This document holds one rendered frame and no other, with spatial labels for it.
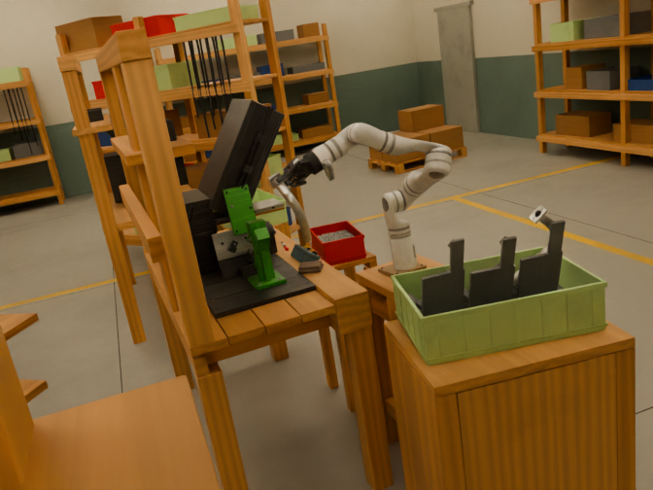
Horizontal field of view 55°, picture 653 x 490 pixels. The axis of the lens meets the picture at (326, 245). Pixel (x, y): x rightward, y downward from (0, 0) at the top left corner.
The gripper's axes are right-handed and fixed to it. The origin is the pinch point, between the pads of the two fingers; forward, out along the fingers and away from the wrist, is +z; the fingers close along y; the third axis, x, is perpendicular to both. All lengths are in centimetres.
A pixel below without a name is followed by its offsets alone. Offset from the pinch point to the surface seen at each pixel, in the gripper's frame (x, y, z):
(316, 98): -592, -717, -281
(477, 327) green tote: 70, -24, -25
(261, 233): -16, -47, 10
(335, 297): 24, -49, 2
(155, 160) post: -24.5, 12.9, 29.7
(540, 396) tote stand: 97, -34, -29
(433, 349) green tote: 68, -25, -10
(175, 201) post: -15.1, 1.9, 31.8
